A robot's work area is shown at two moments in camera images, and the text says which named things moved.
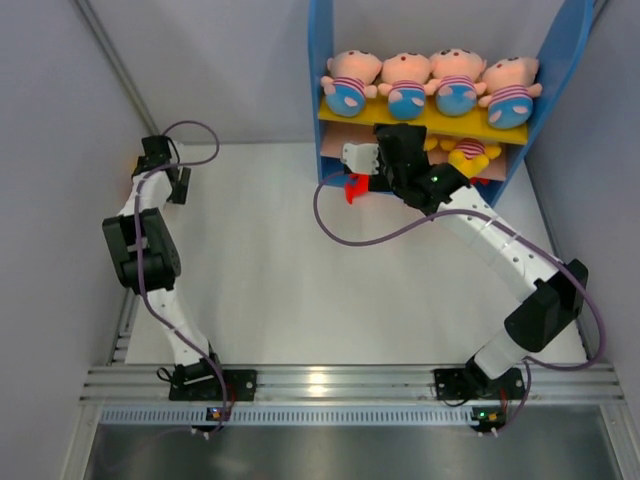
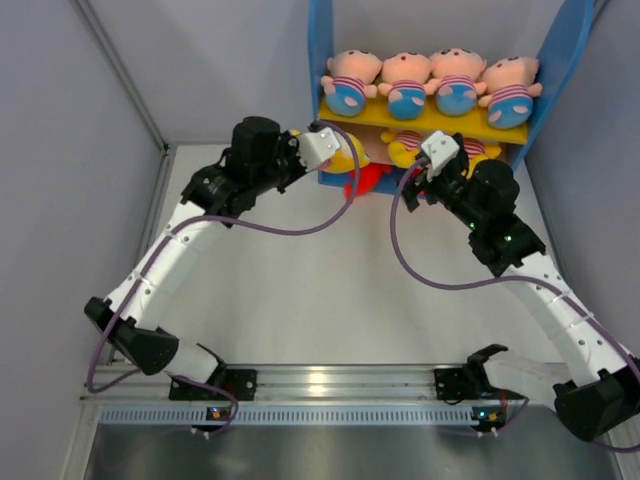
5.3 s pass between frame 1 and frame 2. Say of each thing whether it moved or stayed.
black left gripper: moved
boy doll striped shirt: stayed
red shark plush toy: stayed
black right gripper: moved
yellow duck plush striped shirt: stayed
